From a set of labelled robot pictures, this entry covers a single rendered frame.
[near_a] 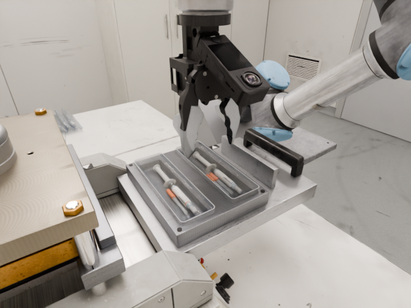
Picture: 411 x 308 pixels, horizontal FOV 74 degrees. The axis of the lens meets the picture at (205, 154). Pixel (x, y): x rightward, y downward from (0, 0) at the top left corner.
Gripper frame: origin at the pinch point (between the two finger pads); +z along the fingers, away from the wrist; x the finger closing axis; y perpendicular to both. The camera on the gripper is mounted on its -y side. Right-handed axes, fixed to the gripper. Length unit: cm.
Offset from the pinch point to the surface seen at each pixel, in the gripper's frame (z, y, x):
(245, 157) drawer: 4.4, -0.3, -7.3
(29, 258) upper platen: -1.6, -10.5, 27.3
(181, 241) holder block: 6.1, -10.1, 11.8
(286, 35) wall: 23, 224, -263
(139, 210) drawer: 7.0, -0.3, 14.0
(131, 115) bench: 28, 89, -13
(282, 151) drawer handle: 3.3, -3.6, -13.5
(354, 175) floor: 104, 54, -174
